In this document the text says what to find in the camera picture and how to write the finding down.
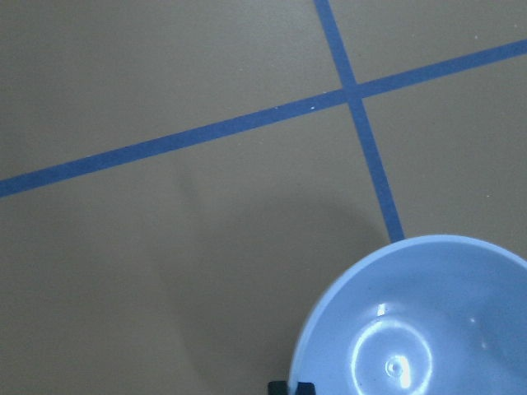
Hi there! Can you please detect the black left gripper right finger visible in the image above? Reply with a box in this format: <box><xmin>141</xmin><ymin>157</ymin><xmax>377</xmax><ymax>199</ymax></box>
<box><xmin>296</xmin><ymin>382</ymin><xmax>316</xmax><ymax>395</ymax></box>

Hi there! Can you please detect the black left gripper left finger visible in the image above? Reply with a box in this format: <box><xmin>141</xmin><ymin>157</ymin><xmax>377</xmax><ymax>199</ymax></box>
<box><xmin>267</xmin><ymin>381</ymin><xmax>287</xmax><ymax>395</ymax></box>

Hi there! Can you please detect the blue bowl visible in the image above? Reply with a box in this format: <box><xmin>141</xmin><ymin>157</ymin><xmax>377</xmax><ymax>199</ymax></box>
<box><xmin>287</xmin><ymin>235</ymin><xmax>526</xmax><ymax>394</ymax></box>

